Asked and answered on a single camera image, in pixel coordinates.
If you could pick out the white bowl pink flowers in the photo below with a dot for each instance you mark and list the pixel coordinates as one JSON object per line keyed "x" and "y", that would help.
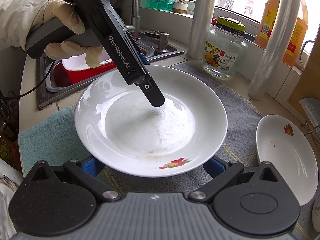
{"x": 316, "y": 214}

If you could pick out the white colander basket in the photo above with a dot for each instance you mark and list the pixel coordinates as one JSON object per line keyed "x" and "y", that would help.
{"x": 77, "y": 63}

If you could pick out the left plastic wrap roll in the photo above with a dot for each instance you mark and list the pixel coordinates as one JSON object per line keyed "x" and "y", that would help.
{"x": 202, "y": 18}

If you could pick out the sink soap dispenser knob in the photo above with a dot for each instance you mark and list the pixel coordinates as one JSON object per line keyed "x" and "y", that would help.
{"x": 162, "y": 43}

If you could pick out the right plastic wrap roll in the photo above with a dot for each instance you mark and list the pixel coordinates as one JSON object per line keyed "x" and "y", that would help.
{"x": 275, "y": 50}

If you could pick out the steel santoku knife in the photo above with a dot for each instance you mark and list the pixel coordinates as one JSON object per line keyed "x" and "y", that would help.
{"x": 311, "y": 107}

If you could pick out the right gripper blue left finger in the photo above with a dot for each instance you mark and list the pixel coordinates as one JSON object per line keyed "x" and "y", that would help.
{"x": 92, "y": 166}

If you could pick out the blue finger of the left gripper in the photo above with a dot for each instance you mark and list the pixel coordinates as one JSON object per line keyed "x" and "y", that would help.
{"x": 151, "y": 91}

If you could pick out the glass jar green lid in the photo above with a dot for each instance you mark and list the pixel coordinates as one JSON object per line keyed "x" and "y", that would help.
{"x": 224, "y": 48}

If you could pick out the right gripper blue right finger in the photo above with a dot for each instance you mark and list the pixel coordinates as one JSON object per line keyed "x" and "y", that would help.
{"x": 215, "y": 166}

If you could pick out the white fruit plate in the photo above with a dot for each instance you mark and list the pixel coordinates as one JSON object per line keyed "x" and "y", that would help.
{"x": 119, "y": 127}
{"x": 282, "y": 143}

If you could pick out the red wash basin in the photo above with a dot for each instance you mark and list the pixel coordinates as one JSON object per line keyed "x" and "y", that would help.
{"x": 64, "y": 78}

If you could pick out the steel wire rack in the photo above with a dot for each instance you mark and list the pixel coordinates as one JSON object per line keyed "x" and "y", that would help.
{"x": 310, "y": 129}

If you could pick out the left gloved hand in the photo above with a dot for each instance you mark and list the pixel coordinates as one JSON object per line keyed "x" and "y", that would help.
{"x": 65, "y": 12}

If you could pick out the plastic wrap roll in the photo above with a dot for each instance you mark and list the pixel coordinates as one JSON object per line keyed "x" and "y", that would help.
{"x": 202, "y": 18}
{"x": 275, "y": 50}

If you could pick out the grey blue checked towel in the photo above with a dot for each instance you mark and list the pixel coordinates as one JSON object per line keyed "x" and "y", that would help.
{"x": 55, "y": 141}

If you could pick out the small potted succulent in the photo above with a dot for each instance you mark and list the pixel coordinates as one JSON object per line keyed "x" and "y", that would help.
{"x": 180, "y": 6}

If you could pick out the bamboo cutting board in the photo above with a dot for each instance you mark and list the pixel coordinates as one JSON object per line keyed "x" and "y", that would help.
{"x": 308, "y": 85}

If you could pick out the steel sink faucet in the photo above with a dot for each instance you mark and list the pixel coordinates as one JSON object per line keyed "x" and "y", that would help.
{"x": 134, "y": 26}

